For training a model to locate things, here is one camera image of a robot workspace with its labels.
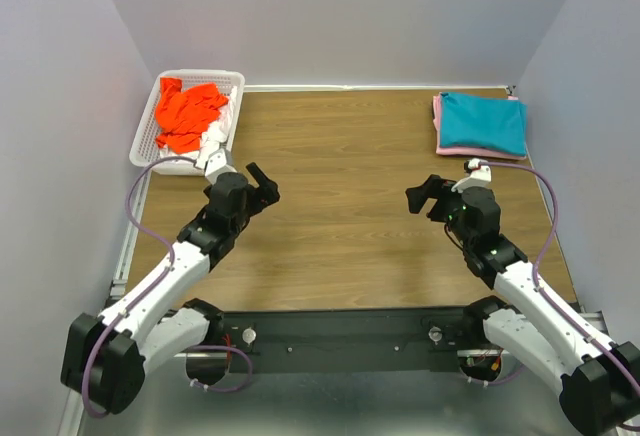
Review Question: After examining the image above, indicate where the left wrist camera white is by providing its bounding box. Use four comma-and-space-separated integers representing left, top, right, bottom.
204, 148, 236, 184

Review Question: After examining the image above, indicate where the pink folded t shirt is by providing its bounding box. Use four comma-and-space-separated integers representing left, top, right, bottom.
432, 92, 527, 161

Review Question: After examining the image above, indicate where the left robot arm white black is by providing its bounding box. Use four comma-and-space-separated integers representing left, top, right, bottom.
61, 157, 280, 418

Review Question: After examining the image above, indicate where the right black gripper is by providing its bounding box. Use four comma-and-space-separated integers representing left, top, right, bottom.
405, 173, 473, 248

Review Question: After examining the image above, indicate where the white crumpled t shirt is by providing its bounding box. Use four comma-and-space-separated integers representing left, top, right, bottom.
158, 86, 237, 163

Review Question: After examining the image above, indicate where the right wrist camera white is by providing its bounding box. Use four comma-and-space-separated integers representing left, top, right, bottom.
451, 158, 492, 193

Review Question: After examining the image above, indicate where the white plastic laundry basket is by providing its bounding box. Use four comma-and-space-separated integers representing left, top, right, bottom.
129, 69, 245, 176

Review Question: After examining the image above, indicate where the orange t shirt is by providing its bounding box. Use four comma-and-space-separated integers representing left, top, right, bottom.
155, 77, 229, 155

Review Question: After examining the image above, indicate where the teal folded t shirt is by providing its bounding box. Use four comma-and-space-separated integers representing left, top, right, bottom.
440, 92, 527, 155

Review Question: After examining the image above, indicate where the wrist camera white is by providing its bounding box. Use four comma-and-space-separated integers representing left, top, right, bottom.
451, 158, 492, 193
204, 148, 236, 184

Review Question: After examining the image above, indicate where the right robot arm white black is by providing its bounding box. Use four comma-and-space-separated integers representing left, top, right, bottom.
405, 162, 639, 435

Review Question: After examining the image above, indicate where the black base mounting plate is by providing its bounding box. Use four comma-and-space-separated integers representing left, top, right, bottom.
164, 305, 526, 375

